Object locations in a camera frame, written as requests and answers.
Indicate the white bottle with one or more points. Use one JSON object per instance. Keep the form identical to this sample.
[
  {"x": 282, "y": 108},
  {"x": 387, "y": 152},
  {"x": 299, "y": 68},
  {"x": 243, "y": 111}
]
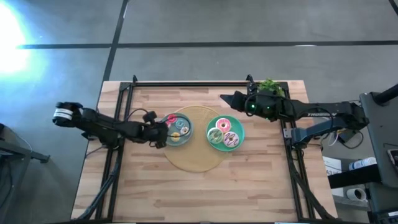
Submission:
[{"x": 362, "y": 163}]

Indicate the white cardboard box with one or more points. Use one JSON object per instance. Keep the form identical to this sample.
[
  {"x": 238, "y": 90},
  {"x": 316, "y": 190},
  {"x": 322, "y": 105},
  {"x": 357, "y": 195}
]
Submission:
[{"x": 332, "y": 165}]

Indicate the light blue plate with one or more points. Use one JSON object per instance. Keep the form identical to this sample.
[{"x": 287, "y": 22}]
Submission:
[{"x": 186, "y": 140}]

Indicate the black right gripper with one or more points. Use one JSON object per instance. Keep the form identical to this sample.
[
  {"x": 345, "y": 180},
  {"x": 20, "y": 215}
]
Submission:
[{"x": 267, "y": 105}]

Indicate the grey equipment cart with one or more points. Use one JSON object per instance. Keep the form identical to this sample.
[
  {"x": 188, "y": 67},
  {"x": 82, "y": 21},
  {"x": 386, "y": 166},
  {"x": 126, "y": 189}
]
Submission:
[{"x": 382, "y": 133}]

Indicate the black shelf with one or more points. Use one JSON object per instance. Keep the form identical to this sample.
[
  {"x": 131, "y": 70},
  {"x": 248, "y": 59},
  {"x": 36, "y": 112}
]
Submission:
[{"x": 354, "y": 179}]

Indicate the small red donut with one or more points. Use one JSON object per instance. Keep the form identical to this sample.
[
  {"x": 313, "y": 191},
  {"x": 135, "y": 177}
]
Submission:
[{"x": 172, "y": 118}]

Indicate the small white donut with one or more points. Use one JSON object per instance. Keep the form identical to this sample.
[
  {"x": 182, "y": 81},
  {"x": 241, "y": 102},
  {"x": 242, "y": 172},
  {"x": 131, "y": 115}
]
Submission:
[{"x": 184, "y": 130}]

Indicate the dark grey stand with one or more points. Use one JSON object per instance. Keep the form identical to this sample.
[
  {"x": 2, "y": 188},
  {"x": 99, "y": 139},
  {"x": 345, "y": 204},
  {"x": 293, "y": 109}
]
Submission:
[{"x": 18, "y": 152}]

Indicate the small blue donut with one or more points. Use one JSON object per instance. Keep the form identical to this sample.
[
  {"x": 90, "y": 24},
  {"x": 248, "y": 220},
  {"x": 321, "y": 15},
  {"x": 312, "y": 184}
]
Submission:
[{"x": 179, "y": 124}]

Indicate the round woven tan placemat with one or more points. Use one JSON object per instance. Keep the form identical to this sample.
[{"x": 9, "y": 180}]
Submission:
[{"x": 196, "y": 155}]

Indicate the black pole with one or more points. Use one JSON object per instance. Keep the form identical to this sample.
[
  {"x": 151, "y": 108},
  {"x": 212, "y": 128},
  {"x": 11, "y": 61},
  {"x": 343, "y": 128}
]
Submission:
[{"x": 387, "y": 95}]

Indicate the large green frosted donut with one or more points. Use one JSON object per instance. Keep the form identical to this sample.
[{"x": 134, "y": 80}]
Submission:
[{"x": 211, "y": 135}]

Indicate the large chocolate drizzled donut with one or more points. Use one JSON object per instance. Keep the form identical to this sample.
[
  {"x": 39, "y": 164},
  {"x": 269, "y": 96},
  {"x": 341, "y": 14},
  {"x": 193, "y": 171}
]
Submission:
[{"x": 227, "y": 139}]

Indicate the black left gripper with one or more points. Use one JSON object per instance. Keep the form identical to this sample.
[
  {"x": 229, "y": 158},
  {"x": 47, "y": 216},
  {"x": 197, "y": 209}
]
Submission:
[{"x": 158, "y": 133}]

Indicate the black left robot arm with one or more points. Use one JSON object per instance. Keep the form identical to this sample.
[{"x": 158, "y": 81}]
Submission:
[{"x": 102, "y": 124}]

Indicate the green plate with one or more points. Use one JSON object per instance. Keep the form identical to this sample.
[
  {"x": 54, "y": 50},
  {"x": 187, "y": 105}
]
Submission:
[{"x": 237, "y": 124}]

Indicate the green artificial plant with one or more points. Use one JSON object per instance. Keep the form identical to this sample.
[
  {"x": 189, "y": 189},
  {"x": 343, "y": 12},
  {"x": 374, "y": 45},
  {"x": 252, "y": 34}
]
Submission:
[{"x": 270, "y": 84}]

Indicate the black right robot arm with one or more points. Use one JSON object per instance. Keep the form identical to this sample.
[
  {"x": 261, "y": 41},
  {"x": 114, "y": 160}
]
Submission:
[{"x": 323, "y": 113}]

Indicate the white tape roll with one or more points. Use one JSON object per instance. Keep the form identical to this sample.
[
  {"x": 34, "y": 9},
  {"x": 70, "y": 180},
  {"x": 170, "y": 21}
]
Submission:
[{"x": 354, "y": 194}]

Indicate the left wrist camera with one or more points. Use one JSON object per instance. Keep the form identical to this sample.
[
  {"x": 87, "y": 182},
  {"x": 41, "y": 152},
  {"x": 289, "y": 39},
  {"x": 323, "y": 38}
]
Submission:
[{"x": 150, "y": 117}]

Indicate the large pink frosted donut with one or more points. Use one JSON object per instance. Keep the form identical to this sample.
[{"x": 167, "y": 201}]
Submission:
[{"x": 219, "y": 125}]

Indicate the black aluminium table frame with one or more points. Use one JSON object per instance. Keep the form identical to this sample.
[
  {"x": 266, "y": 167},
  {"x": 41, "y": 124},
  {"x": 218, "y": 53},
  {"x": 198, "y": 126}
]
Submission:
[{"x": 186, "y": 84}]

